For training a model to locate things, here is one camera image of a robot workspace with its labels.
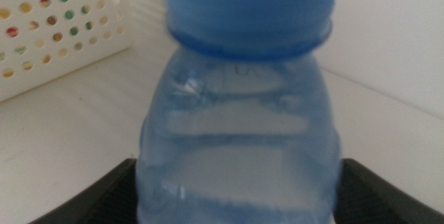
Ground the small water bottle blue cap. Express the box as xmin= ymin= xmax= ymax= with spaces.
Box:
xmin=134 ymin=0 xmax=343 ymax=224

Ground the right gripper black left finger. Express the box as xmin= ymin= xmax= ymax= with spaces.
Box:
xmin=27 ymin=157 xmax=139 ymax=224

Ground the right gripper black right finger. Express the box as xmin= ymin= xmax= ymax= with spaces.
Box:
xmin=333 ymin=157 xmax=444 ymax=224

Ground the yellow tea bottle green label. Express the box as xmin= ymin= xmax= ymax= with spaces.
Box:
xmin=0 ymin=0 xmax=126 ymax=79

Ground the white perforated plastic basket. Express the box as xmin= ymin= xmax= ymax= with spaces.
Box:
xmin=0 ymin=0 xmax=135 ymax=103

